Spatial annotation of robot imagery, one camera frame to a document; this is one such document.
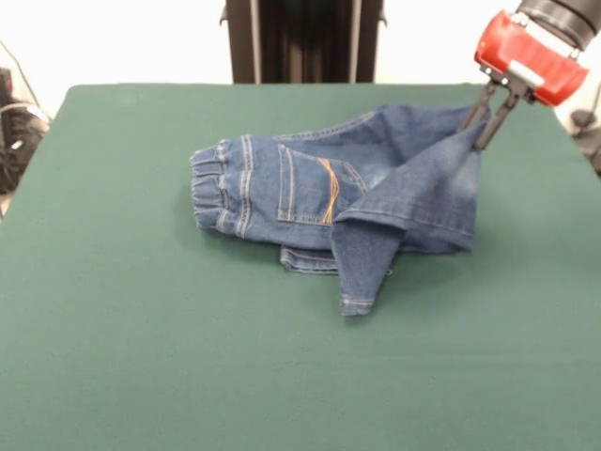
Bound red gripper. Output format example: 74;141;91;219
457;9;591;152

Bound blue denim jeans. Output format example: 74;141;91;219
190;103;485;317

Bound black wheeled stand base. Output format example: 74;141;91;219
570;108;601;178
0;68;52;194

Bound dark green table cloth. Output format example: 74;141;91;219
0;83;601;451

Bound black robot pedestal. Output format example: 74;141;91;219
220;0;390;86

